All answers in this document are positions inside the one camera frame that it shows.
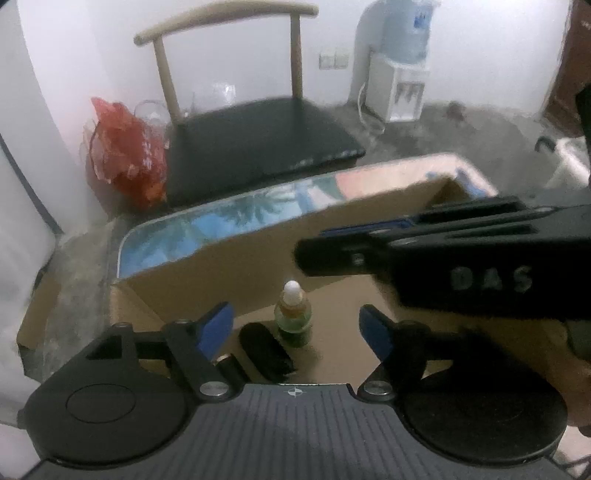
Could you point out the blue water jug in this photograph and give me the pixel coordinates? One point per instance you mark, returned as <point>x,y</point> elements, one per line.
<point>400,30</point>

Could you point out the wooden chair black seat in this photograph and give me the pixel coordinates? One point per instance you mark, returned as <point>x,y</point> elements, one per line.
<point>253,145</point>

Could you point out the blue patterned table mat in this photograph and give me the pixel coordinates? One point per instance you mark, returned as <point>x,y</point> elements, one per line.
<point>178,235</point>

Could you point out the grey white blanket pile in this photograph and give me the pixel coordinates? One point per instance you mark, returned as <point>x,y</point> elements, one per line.
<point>573,168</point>

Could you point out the brown wooden door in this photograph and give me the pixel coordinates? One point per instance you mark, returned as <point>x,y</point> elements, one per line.
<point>573,74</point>

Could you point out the green dropper bottle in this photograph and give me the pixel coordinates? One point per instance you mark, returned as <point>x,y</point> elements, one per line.
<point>292,314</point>

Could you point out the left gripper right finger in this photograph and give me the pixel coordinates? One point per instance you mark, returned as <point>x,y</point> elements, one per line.
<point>400,349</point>

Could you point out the red plastic bag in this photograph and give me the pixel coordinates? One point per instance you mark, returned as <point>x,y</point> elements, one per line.
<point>128,154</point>

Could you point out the person's right hand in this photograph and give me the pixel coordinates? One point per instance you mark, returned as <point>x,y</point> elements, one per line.
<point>568,374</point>

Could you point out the brown cardboard box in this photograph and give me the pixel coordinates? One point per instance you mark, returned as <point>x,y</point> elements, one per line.
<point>79,298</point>

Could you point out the white water dispenser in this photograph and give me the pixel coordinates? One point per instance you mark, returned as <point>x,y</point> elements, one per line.
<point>395,92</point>

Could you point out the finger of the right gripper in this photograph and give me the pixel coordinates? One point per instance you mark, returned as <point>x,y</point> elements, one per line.
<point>480,209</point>
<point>351,258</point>

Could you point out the white wall socket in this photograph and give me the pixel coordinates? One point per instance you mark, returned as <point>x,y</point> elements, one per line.
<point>337,59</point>

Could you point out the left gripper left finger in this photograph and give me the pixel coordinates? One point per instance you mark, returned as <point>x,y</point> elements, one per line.
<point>194,345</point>

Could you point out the white curtain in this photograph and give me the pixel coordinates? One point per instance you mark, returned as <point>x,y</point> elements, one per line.
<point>42,195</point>

